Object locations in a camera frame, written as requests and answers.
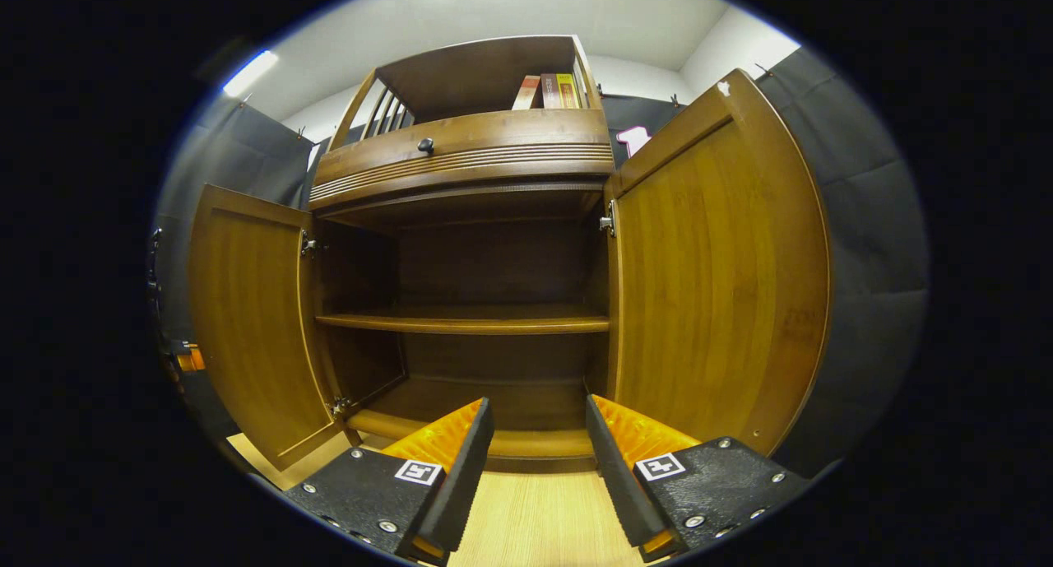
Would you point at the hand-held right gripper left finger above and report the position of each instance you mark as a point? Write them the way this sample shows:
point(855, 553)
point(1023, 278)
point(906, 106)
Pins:
point(461, 485)

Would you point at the black backdrop cloth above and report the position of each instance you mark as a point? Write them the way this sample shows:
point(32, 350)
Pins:
point(864, 221)

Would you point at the wooden double-door shoe cabinet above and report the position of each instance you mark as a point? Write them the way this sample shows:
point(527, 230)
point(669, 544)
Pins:
point(494, 139)

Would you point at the dark brown book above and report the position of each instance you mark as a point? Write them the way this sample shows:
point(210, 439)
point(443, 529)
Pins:
point(549, 91)

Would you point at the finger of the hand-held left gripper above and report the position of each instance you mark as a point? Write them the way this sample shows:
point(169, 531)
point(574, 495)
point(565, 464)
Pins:
point(191, 360)

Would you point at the yellow book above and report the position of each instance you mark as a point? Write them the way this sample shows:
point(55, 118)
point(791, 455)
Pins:
point(568, 91)

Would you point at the ceiling light panel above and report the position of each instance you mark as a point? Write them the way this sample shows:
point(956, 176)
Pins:
point(249, 73)

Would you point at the metal door hinge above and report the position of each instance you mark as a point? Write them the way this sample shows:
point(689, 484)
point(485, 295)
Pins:
point(308, 244)
point(607, 219)
point(340, 406)

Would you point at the wooden cabinet door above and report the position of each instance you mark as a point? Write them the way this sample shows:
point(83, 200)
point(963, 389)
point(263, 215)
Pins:
point(707, 287)
point(247, 320)

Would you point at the black round drawer knob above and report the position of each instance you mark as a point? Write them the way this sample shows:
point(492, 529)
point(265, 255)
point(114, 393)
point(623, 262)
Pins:
point(425, 146)

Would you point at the wooden inner shelf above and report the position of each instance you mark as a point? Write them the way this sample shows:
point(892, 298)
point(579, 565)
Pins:
point(469, 322)

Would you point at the wooden cabinet drawer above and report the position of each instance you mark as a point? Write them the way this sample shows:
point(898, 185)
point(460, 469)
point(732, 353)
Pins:
point(510, 143)

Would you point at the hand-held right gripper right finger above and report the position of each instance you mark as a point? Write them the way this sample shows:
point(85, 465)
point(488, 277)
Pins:
point(613, 476)

